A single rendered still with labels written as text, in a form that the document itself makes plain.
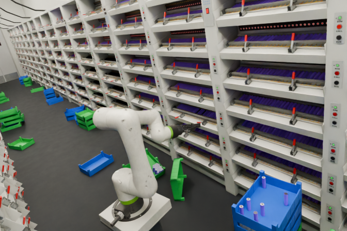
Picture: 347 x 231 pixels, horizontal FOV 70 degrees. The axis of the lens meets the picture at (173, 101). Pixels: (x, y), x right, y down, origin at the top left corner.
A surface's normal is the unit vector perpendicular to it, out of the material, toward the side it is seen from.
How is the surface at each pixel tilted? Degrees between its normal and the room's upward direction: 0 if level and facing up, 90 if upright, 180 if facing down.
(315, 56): 107
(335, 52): 90
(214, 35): 90
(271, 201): 0
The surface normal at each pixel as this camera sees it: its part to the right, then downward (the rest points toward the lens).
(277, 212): -0.18, -0.92
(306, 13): -0.68, 0.60
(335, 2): -0.76, 0.35
